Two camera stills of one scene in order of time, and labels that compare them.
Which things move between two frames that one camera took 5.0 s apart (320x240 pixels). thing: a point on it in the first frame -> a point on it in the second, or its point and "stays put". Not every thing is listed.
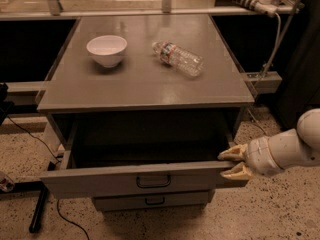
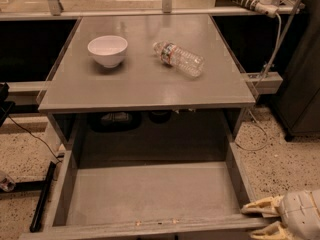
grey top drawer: [136, 156] -> [149, 196]
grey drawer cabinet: [138, 109] stays put
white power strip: [264, 4] stays put
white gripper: [258, 156] -> [297, 211]
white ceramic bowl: [107, 49] stays put
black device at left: [4, 104] stays put
